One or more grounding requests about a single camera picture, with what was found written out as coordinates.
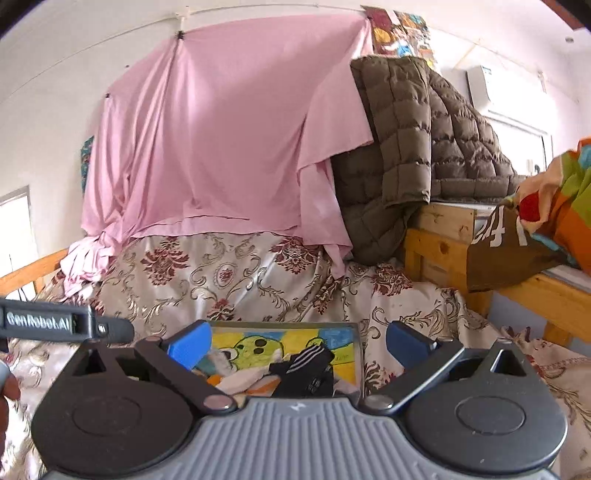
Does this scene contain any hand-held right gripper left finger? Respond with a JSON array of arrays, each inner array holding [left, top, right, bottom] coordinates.
[[69, 321, 238, 415]]

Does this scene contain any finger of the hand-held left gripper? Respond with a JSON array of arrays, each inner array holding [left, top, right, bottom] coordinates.
[[91, 308, 136, 345]]

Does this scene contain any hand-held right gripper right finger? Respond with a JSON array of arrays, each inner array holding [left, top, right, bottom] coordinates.
[[359, 320, 542, 415]]

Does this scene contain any black sock with white stripes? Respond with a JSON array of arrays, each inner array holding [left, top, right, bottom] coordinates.
[[267, 343, 336, 398]]

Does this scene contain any person's left hand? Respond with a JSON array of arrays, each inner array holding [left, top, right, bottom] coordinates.
[[0, 360, 22, 446]]

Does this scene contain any floral satin blanket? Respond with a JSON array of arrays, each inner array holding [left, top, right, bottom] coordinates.
[[0, 230, 591, 480]]

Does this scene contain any window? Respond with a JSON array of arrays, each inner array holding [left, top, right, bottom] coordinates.
[[0, 184, 40, 283]]

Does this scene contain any olive cloth with white print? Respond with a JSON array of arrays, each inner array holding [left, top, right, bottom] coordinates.
[[465, 202, 574, 295]]

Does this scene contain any brown quilted down jacket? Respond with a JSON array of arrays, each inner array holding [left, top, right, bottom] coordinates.
[[329, 54, 521, 267]]

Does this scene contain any pink bed sheet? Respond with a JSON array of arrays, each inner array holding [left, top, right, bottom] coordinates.
[[60, 11, 376, 297]]

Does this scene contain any colourful patchwork blanket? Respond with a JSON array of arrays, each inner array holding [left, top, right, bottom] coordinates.
[[502, 137, 591, 274]]

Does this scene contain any white air conditioner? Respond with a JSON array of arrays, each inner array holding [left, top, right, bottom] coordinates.
[[464, 65, 556, 140]]

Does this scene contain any wooden bed rail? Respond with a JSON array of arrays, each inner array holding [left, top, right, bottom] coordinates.
[[0, 248, 71, 297]]

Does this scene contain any wooden bed frame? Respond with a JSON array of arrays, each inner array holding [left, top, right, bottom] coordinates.
[[401, 198, 591, 348]]

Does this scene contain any small teal wall poster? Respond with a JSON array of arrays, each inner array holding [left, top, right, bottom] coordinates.
[[79, 135, 96, 195]]

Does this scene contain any colourful wall poster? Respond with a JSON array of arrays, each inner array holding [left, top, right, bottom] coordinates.
[[361, 4, 438, 64]]

